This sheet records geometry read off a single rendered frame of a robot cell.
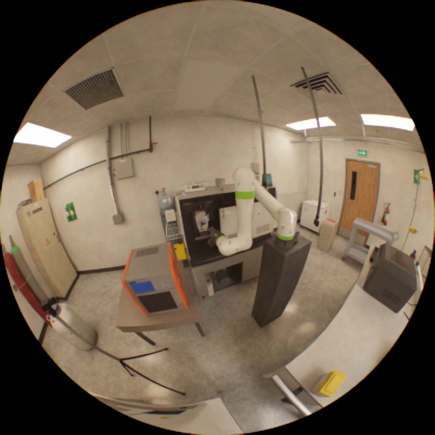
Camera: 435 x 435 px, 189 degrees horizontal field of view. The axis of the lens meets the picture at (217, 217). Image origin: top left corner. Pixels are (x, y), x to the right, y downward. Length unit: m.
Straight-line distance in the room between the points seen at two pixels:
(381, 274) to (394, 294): 0.23
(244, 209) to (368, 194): 3.69
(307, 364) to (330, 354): 0.15
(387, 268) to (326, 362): 0.73
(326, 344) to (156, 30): 2.14
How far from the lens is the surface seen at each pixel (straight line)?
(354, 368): 1.01
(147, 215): 2.48
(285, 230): 0.89
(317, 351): 0.88
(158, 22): 1.26
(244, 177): 0.72
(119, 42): 1.37
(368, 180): 4.08
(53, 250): 3.43
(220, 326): 1.80
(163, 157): 2.38
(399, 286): 1.30
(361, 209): 4.16
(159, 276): 0.85
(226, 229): 1.47
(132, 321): 1.25
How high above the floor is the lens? 1.66
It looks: 20 degrees down
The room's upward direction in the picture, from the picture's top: 4 degrees counter-clockwise
